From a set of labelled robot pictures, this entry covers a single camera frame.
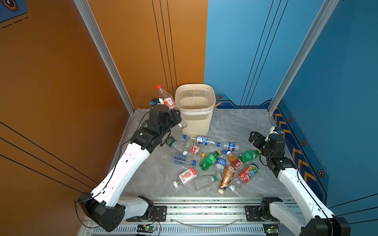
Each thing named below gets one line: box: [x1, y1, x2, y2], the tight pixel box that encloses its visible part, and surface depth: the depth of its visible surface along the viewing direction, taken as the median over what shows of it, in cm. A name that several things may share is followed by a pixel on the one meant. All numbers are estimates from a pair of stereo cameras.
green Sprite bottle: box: [198, 150, 221, 171], surface depth 89 cm
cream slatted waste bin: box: [174, 83, 217, 136], surface depth 98 cm
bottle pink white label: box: [172, 166, 200, 189], surface depth 83 cm
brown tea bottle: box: [218, 165, 236, 195], surface depth 82 cm
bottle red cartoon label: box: [228, 163, 260, 192], surface depth 83 cm
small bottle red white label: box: [189, 144, 207, 158], surface depth 93 cm
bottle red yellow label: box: [226, 150, 245, 172], surface depth 88 cm
